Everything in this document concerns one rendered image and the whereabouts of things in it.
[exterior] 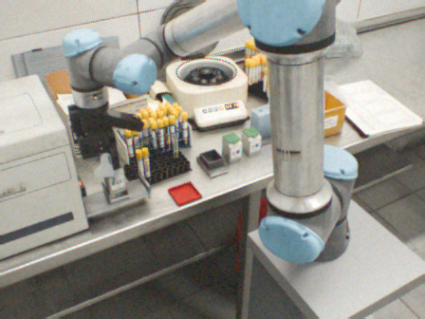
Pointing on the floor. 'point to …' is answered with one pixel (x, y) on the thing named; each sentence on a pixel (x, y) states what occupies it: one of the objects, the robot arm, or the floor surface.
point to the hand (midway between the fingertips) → (113, 172)
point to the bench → (211, 192)
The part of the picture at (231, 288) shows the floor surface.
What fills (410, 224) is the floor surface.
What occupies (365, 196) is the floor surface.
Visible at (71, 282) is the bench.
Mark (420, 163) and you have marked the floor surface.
